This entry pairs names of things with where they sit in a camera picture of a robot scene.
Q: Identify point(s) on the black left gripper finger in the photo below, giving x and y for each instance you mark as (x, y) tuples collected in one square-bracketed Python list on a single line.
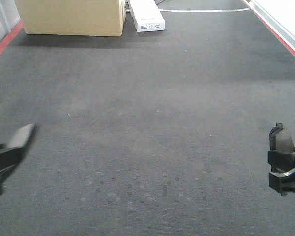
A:
[(20, 142)]

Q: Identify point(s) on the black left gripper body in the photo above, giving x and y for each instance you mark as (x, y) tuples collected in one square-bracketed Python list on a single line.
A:
[(9, 160)]

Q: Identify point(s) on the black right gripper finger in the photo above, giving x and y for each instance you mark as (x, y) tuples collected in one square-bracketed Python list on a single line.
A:
[(281, 158), (278, 181)]

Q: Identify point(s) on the grey brake pad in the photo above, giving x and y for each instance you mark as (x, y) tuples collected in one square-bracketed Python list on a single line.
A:
[(280, 140)]

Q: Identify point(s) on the cardboard box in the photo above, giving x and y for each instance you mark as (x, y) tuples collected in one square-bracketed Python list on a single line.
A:
[(72, 17)]

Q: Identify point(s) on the white long box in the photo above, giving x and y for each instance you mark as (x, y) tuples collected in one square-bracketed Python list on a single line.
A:
[(146, 16)]

